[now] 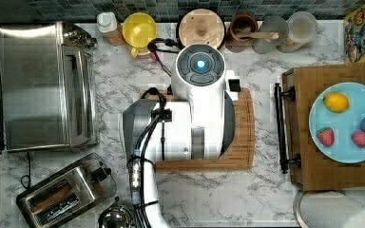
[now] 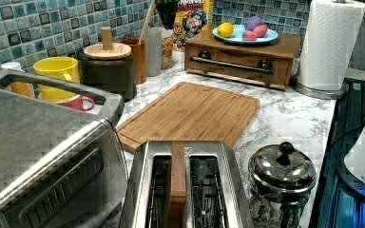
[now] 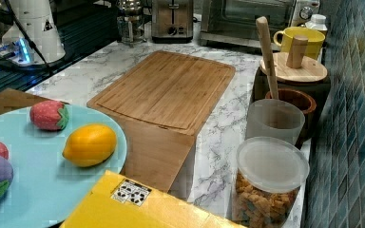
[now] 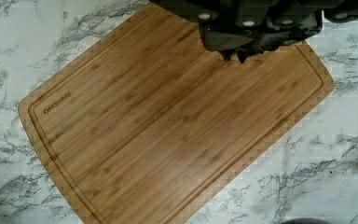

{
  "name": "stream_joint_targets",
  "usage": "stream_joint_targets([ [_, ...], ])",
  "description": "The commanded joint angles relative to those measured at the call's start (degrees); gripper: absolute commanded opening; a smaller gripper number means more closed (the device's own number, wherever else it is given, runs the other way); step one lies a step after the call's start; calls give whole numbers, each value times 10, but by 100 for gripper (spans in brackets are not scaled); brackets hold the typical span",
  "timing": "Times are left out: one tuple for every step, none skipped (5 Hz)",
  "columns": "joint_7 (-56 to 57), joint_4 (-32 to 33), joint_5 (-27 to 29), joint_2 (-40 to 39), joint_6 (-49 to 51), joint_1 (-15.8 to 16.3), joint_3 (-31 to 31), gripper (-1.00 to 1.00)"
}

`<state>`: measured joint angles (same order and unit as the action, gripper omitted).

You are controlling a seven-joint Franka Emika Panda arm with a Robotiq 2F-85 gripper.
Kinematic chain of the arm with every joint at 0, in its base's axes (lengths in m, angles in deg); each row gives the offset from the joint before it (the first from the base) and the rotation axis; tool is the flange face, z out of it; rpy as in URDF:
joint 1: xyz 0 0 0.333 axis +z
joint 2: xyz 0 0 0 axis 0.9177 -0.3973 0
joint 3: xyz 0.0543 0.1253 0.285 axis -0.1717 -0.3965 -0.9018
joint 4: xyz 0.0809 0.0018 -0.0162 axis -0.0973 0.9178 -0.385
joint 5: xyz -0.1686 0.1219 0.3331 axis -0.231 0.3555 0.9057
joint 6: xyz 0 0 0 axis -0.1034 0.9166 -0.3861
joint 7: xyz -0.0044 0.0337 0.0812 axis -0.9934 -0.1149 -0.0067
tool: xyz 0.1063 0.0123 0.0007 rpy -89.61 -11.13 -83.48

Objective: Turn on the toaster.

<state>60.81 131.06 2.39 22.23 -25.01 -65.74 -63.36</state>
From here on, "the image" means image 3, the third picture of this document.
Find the silver two-slot toaster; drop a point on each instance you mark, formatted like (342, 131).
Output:
(172, 21)

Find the stainless toaster oven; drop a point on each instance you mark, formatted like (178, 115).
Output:
(234, 21)

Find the bamboo cutting board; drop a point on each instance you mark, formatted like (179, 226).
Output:
(171, 90)

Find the wooden drawer box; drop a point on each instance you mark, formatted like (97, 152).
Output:
(155, 155)

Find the frosted plastic cup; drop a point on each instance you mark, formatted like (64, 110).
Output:
(274, 118)

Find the yellow toy lemon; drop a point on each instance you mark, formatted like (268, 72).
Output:
(90, 144)

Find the glass french press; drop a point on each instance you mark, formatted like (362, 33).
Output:
(130, 21)

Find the clear jar with cereal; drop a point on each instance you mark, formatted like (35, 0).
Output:
(270, 173)

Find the yellow cereal box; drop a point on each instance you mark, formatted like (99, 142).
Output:
(118, 202)

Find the dark canister with wooden lid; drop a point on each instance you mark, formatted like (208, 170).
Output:
(295, 67)

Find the brown wooden cup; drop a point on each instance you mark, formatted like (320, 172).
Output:
(304, 102)

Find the yellow mug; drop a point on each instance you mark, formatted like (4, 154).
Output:
(311, 39)

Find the light blue plate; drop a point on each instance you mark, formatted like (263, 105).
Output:
(46, 187)

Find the white bottle with orange liquid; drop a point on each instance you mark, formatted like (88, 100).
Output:
(317, 22)

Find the wooden spoon handle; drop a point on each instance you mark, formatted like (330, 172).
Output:
(267, 55)

